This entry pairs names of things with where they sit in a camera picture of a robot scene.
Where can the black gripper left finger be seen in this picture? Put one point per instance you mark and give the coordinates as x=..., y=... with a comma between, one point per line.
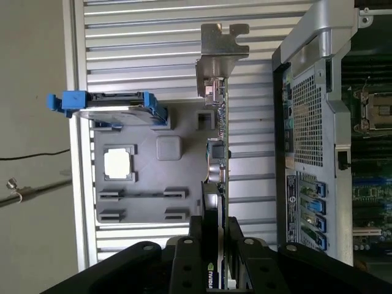
x=153, y=272

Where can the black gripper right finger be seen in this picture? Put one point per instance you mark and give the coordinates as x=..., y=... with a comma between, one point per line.
x=275, y=275

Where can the green and black graphics card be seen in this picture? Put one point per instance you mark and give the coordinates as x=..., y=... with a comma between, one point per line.
x=211, y=211

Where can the grey plastic parts rack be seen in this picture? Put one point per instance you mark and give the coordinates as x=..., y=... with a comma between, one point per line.
x=153, y=177

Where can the silver CPU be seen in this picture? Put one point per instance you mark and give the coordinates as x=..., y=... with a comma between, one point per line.
x=116, y=163

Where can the grey metal rod with clamp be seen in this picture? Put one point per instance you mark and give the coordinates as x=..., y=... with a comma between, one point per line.
x=46, y=188

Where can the green motherboard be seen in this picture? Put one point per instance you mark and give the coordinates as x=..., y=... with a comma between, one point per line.
x=373, y=171

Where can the grey and black PC case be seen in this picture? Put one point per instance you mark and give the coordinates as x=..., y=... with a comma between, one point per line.
x=306, y=122

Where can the hard disk in blue carrier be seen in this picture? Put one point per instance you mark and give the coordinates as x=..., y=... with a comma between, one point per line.
x=116, y=118

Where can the metal CPU socket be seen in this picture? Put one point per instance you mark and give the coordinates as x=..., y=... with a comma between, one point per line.
x=376, y=107

